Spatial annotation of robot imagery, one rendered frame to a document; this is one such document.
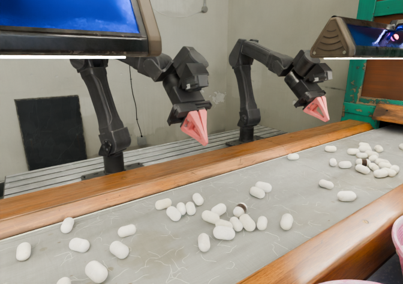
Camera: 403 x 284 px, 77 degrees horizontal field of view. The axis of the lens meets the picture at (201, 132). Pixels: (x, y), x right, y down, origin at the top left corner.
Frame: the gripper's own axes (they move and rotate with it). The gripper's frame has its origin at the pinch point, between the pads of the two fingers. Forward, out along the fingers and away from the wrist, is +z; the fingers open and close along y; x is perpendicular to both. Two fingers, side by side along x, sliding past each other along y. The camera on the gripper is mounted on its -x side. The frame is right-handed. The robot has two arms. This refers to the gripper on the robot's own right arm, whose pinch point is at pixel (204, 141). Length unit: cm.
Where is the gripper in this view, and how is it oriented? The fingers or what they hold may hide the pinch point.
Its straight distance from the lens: 58.0
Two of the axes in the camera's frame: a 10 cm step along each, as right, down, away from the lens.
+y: 8.4, -1.6, 5.2
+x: -3.5, 5.9, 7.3
